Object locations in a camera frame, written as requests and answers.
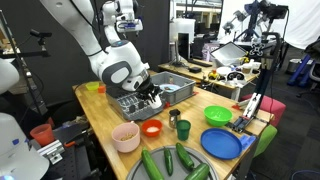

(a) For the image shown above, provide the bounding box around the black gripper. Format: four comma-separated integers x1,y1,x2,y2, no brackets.
135,80,163,104

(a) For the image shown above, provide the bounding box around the white mug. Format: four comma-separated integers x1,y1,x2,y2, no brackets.
147,94,164,110

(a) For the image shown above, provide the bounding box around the small red bowl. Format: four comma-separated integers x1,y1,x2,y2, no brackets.
141,119,164,138

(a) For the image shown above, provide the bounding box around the yellow-green bowl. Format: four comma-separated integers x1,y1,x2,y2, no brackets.
84,81,101,92

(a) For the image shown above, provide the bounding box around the bright green bowl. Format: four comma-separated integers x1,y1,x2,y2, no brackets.
203,105,233,127

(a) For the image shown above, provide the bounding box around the pale plate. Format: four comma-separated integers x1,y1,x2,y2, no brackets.
159,83,182,93

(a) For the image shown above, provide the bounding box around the grey plastic tub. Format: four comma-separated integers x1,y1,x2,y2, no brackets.
149,71,197,106

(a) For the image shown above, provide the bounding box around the stainless steel cup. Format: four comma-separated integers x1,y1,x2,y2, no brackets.
168,108,182,130

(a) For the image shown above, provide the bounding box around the wooden desk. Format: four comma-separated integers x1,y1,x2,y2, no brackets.
158,59,261,88

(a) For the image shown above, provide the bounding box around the sliced nuts heap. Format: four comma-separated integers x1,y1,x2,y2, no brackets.
119,132,136,142

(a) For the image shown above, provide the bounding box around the dark green plastic cup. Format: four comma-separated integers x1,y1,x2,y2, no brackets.
176,119,192,141

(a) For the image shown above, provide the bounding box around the black power brick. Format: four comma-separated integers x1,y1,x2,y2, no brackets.
188,66,203,74

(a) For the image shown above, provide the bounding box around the black computer monitor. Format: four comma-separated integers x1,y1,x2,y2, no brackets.
176,31,192,65

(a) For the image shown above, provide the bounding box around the black keyboard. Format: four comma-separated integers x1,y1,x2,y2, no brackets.
188,58,214,68

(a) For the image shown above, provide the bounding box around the yellow toy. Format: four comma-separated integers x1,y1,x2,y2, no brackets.
208,69,220,81

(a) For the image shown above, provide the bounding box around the small dark green cucumber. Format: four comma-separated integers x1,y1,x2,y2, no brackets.
163,146,175,177

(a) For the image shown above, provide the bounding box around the round grey tray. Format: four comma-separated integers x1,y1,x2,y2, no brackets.
125,145,219,180

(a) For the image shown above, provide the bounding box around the blue plate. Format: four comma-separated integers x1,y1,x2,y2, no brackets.
200,128,243,160

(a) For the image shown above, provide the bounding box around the white headset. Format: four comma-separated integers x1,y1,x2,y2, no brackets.
226,70,246,83

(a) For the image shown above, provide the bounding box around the clear bin with grey lid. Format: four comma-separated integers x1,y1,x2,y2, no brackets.
210,41,249,68

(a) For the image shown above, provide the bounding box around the blue plastic clamp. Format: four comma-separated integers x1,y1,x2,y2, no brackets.
239,133,256,150

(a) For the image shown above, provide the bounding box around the aluminium profile block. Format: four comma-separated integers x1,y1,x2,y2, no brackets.
36,139,66,164

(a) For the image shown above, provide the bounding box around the orange plastic cup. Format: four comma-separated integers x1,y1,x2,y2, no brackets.
29,123,56,148

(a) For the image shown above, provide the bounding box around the pink stool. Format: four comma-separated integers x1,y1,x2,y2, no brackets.
240,94,287,127

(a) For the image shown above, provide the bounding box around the green chair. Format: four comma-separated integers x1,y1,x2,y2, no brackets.
253,123,278,158

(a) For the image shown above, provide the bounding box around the white dome with blue tape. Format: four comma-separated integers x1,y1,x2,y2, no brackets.
0,112,51,180

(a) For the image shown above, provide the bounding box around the white rounded housing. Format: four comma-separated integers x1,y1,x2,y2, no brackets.
0,58,20,95

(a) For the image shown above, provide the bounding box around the grey wire dish rack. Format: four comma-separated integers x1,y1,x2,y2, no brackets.
106,90,167,122

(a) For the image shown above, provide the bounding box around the pink bowl with handle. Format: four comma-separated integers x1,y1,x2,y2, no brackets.
111,122,141,154

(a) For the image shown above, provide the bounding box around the aluminium rail stand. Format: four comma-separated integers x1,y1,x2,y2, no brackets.
231,31,283,133

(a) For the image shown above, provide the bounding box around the black camera on stand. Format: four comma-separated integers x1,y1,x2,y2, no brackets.
29,29,53,47

